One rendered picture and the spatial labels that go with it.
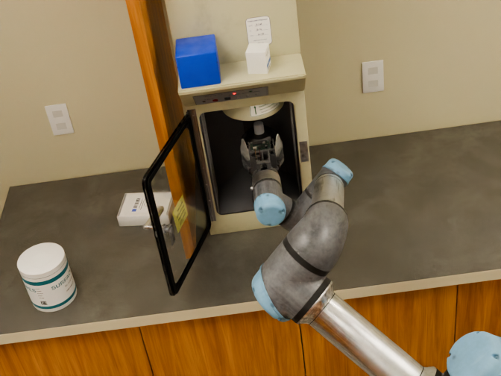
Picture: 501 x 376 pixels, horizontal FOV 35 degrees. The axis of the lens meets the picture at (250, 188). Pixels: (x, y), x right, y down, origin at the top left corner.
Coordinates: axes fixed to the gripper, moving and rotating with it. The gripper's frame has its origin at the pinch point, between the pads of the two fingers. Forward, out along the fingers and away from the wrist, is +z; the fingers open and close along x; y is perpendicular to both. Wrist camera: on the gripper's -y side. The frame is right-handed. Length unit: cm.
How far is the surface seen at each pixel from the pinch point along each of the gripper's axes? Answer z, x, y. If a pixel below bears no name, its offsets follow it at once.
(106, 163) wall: 40, 54, -25
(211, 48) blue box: -12.9, 8.8, 38.1
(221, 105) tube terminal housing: -3.8, 9.2, 16.7
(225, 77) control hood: -11.8, 6.5, 29.1
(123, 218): 6, 46, -25
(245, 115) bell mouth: -1.6, 3.1, 11.3
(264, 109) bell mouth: -1.2, -2.2, 12.1
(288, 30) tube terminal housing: -3.9, -10.9, 35.6
